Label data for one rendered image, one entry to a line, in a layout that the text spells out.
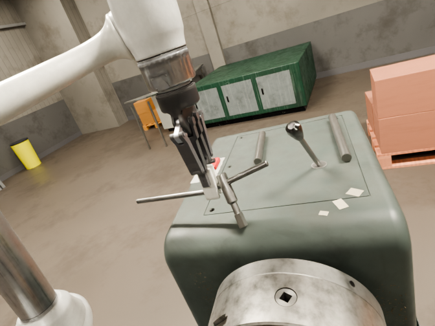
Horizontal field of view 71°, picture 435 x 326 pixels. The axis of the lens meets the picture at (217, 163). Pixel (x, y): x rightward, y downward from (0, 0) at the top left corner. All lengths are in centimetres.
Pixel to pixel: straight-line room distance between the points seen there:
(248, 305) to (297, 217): 19
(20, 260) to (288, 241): 67
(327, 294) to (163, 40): 46
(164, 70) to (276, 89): 450
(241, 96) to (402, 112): 285
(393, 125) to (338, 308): 255
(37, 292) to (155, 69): 69
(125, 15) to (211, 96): 485
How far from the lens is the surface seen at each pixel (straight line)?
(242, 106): 520
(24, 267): 96
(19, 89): 63
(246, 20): 691
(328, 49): 672
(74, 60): 67
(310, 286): 52
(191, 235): 66
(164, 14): 51
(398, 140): 305
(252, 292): 53
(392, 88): 288
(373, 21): 666
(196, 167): 56
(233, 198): 60
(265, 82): 498
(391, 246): 60
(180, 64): 52
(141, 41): 51
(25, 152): 823
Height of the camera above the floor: 162
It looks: 24 degrees down
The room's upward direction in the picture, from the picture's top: 19 degrees counter-clockwise
